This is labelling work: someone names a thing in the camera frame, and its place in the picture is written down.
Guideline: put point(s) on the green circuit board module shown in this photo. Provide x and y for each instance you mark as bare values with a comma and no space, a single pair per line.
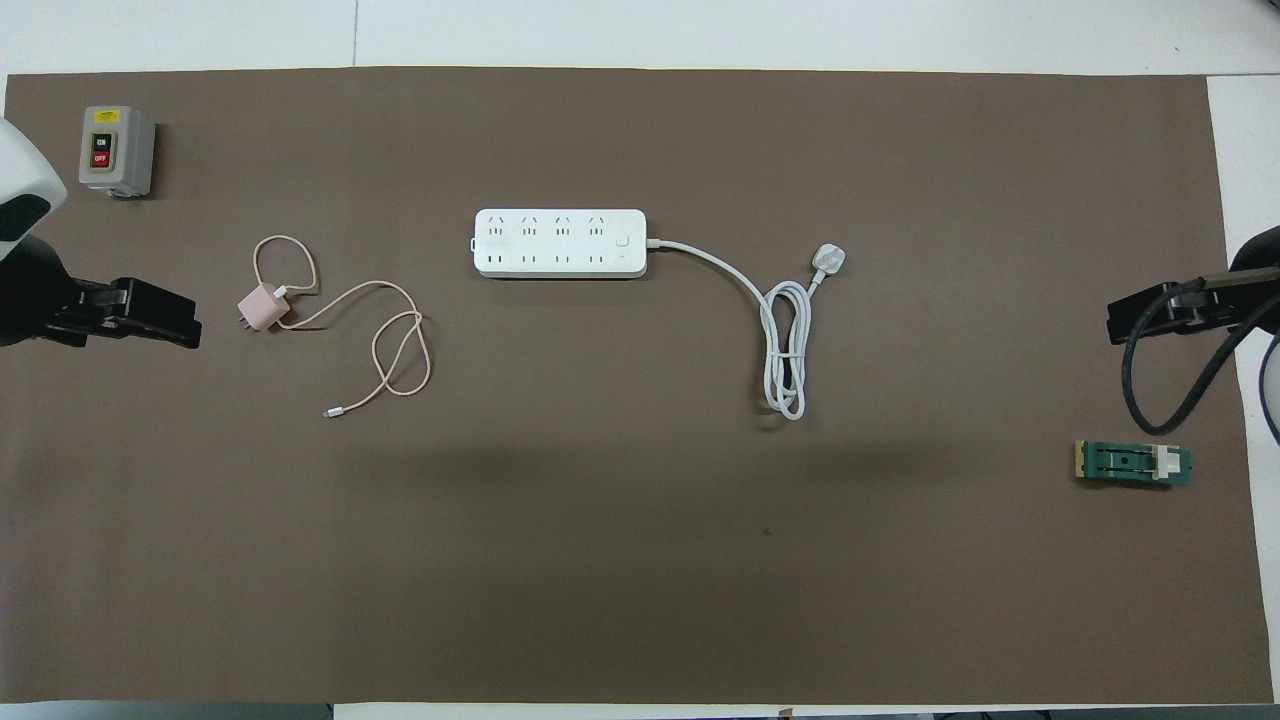
1120,462

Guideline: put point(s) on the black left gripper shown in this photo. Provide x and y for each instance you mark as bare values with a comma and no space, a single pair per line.
35,295

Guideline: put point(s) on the grey push button switch box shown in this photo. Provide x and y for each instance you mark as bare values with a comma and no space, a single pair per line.
130,150

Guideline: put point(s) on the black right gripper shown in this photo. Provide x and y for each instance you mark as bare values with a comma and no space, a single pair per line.
1258,255

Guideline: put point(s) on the pink charger adapter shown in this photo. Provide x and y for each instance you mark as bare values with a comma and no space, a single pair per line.
262,310

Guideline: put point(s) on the brown table mat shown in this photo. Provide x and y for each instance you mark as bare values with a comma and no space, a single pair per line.
600,560

